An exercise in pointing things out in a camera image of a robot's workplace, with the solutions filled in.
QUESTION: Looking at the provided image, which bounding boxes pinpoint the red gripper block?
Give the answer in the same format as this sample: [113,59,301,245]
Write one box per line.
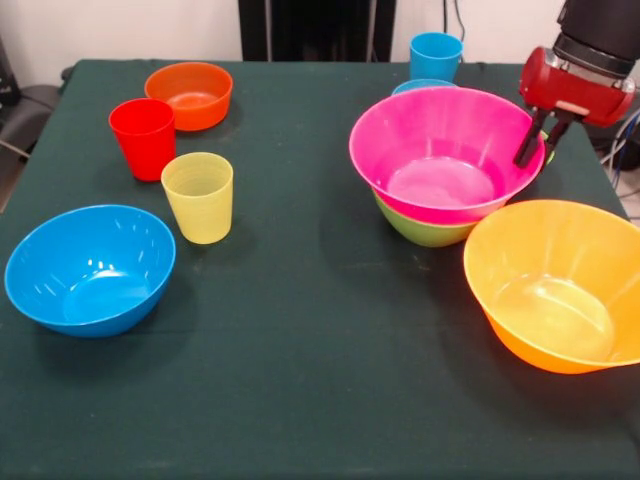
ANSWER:
[513,46,637,169]

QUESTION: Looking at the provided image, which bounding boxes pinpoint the large pink bowl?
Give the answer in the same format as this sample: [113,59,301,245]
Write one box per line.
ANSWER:
[348,85,547,225]

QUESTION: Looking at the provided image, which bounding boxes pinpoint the large green bowl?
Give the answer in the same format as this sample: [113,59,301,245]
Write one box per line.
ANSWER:
[372,188,481,248]

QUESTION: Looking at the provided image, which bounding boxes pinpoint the small green bowl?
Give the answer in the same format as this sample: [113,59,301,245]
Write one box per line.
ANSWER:
[538,128,556,174]

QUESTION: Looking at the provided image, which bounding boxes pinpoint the large orange bowl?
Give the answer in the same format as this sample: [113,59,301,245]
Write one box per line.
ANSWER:
[462,199,640,375]

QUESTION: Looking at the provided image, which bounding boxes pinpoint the blue cup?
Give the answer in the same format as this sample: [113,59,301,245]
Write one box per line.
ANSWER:
[409,31,465,85]

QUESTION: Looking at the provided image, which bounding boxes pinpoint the small blue bowl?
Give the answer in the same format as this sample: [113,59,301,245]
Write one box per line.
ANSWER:
[391,78,459,97]

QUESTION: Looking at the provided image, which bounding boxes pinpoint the dark green tablecloth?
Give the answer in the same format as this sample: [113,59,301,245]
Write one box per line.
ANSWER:
[0,58,640,480]

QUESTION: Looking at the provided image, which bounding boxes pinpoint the small red-orange bowl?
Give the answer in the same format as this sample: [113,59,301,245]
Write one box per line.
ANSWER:
[144,61,234,133]

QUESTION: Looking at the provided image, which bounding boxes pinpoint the yellow cup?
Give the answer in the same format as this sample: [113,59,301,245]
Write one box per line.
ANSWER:
[160,152,235,246]

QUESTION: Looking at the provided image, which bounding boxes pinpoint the red cup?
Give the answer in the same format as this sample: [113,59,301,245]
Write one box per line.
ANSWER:
[108,98,177,182]

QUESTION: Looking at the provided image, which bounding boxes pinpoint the large blue bowl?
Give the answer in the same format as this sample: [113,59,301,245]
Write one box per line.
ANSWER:
[3,203,177,339]

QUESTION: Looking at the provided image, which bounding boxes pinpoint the blue cable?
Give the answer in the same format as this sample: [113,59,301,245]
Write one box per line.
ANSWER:
[610,117,640,189]

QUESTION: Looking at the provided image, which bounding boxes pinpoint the black wall cable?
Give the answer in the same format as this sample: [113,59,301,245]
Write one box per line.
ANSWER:
[452,0,467,64]

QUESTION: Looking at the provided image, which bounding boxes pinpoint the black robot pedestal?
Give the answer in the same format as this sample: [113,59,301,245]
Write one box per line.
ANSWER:
[238,0,396,63]

